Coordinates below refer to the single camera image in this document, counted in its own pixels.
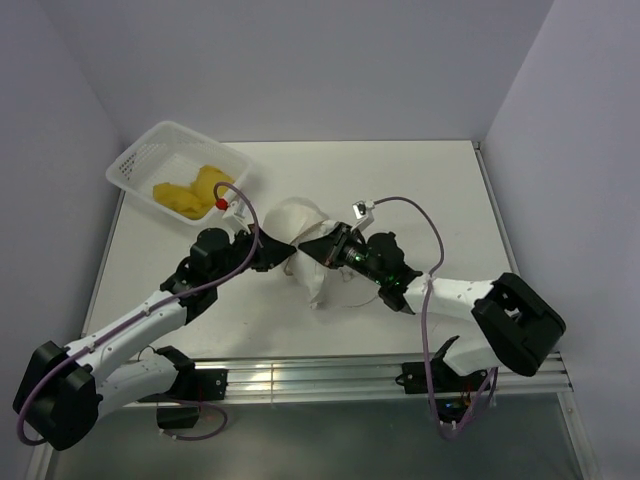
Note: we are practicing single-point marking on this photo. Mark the round mesh laundry bag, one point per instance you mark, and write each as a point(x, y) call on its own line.
point(296, 220)

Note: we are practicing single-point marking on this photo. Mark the white plastic mesh basket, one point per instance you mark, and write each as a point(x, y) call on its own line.
point(170, 152)

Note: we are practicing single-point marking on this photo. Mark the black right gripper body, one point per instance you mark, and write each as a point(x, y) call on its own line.
point(354, 254)

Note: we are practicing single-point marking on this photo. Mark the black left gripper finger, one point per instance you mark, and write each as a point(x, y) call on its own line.
point(272, 248)
point(266, 261)

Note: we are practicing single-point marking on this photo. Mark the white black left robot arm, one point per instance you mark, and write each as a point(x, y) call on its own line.
point(66, 390)

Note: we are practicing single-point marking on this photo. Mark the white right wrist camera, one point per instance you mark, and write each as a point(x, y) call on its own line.
point(363, 211)

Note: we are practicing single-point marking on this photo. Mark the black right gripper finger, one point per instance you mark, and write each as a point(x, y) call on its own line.
point(340, 231)
point(323, 251)

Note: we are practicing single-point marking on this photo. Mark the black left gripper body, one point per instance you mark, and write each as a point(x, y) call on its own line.
point(239, 251)

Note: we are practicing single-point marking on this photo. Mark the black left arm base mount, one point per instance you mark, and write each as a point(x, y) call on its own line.
point(191, 399)

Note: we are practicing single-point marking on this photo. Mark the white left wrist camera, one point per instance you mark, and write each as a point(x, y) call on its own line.
point(235, 215)

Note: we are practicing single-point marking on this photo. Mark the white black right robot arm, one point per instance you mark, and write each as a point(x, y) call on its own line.
point(518, 328)

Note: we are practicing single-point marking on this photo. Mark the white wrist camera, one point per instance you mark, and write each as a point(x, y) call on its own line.
point(363, 211)
point(235, 215)

